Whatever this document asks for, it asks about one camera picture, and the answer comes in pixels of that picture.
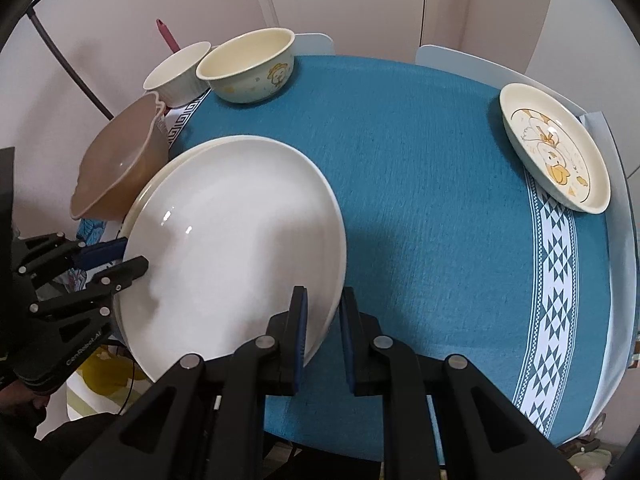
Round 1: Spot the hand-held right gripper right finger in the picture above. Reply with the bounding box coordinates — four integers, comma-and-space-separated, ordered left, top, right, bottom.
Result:
339, 287, 581, 480

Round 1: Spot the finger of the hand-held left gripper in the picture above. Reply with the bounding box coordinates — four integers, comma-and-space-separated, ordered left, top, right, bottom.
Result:
27, 256, 150, 323
14, 232, 129, 281

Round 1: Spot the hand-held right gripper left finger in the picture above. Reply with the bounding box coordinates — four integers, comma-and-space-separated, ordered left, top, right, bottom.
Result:
60, 285, 308, 480

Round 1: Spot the large cream plate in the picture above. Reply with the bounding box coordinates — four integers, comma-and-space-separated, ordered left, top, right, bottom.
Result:
120, 135, 281, 241

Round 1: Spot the brown bowl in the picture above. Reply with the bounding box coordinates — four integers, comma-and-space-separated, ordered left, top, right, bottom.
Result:
69, 94, 171, 222

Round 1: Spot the large white plate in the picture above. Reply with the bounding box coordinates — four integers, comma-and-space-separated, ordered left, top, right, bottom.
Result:
114, 141, 347, 385

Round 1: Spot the white ribbed bowl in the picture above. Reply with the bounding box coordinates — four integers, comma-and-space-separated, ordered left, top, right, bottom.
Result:
143, 41, 212, 106

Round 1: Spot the cream duck print bowl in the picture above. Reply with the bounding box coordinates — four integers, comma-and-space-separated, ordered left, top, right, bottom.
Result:
195, 28, 296, 105

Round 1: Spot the cream duck print plate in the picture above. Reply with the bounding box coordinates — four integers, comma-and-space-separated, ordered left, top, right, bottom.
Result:
499, 82, 612, 214

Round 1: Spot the teal patterned tablecloth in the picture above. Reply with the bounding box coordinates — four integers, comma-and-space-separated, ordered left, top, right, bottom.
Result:
65, 55, 636, 448

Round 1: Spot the black pole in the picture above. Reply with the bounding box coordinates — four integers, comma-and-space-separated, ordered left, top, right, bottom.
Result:
27, 7, 115, 121

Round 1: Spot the white door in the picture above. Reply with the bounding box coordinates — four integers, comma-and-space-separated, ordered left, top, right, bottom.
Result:
240, 0, 431, 46

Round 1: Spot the black cable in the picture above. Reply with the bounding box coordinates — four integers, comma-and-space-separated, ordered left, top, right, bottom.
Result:
116, 342, 137, 416

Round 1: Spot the pink plastic handle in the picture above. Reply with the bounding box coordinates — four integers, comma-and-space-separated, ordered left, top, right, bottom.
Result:
156, 19, 180, 55

